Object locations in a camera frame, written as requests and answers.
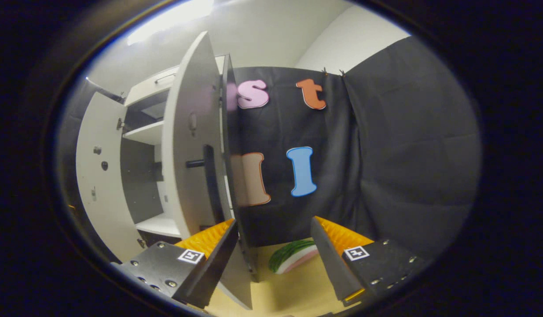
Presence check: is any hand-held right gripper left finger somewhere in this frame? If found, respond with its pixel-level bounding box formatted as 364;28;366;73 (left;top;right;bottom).
111;219;239;309

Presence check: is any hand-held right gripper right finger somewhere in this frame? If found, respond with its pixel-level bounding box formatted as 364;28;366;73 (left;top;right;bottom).
310;216;426;307

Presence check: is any beige headphones sticker cabinet door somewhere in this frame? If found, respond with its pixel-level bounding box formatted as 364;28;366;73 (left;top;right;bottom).
161;31;254;310

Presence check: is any grey and beige cabinet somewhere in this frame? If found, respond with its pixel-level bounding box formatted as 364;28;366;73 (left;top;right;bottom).
122;53;260;282

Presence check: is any white cabinet shelf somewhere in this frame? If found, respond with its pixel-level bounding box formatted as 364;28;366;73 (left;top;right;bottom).
123;121;164;146

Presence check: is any beige cabinet drawer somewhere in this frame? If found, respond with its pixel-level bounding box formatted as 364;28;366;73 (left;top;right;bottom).
124;55;226;106

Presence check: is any toy watermelon slice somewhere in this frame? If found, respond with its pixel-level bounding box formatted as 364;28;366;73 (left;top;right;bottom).
268;239;319;274

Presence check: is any black backdrop cloth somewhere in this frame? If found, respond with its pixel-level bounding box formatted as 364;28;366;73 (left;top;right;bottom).
56;35;482;260

